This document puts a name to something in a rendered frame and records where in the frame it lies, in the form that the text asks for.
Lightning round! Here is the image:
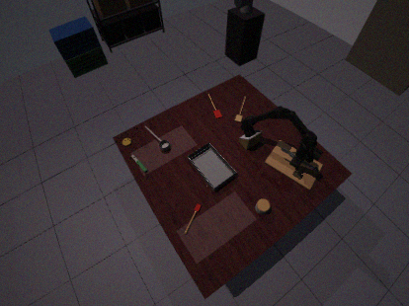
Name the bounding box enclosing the tan wooden spoon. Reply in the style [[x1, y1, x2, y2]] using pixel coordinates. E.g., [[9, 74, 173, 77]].
[[235, 96, 246, 122]]

